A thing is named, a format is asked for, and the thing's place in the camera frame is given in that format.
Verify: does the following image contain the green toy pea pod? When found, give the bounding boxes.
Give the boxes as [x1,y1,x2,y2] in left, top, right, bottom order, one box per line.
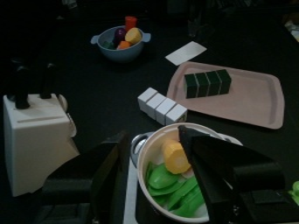
[149,178,190,197]
[171,188,207,219]
[147,163,182,190]
[166,175,199,212]

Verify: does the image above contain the pink plastic tray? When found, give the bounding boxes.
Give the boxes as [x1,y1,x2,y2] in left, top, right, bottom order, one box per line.
[166,60,286,130]

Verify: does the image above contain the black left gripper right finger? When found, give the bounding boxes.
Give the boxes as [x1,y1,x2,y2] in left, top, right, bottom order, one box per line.
[178,124,299,224]

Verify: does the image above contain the yellow toy corn piece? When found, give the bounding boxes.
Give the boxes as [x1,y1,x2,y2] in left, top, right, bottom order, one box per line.
[161,138,193,175]

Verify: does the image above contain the white card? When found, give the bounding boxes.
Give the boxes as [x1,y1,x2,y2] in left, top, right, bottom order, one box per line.
[163,40,209,67]

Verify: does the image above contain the yellow toy food half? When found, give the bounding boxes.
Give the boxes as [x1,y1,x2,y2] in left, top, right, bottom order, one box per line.
[125,27,145,46]

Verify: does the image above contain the silver metal pan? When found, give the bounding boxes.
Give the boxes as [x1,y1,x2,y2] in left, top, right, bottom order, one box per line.
[130,131,155,169]

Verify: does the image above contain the orange toy food piece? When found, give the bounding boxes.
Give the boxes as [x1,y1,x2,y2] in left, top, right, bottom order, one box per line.
[117,40,134,50]

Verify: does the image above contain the white flat board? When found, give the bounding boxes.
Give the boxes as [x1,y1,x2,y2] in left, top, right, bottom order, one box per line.
[123,157,141,224]

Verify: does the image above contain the purple toy eggplant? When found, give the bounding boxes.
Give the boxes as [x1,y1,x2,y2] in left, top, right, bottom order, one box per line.
[113,27,127,46]

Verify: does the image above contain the white knife block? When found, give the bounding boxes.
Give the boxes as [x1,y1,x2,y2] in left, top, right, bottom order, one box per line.
[3,93,82,198]

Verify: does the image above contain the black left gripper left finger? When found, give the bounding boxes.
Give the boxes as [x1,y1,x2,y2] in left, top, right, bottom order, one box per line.
[34,130,131,224]

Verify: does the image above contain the black knife handle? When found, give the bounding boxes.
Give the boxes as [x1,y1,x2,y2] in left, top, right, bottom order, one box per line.
[40,63,57,100]
[14,66,32,110]

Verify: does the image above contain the dark green block slice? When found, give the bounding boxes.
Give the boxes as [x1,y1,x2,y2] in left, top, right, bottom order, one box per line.
[217,68,234,95]
[194,72,211,98]
[183,73,201,100]
[205,70,222,96]

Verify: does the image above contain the large white bowl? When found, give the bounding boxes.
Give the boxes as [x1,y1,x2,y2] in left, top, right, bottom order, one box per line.
[135,122,246,224]

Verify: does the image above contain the red toy carrot piece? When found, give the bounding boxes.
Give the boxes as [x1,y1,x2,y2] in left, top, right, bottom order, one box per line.
[125,16,139,32]

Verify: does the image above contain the dark green toy vegetable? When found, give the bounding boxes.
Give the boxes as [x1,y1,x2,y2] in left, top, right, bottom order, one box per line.
[102,40,118,50]

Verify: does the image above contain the light blue two-handled bowl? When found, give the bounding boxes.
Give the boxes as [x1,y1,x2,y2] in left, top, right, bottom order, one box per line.
[90,25,153,64]

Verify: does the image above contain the light green toy piece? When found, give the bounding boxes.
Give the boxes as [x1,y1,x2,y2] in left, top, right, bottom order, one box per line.
[287,180,299,206]

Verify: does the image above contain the white toy cube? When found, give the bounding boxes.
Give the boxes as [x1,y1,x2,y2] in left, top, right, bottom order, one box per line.
[137,87,159,114]
[145,92,169,120]
[165,103,190,126]
[154,97,178,126]

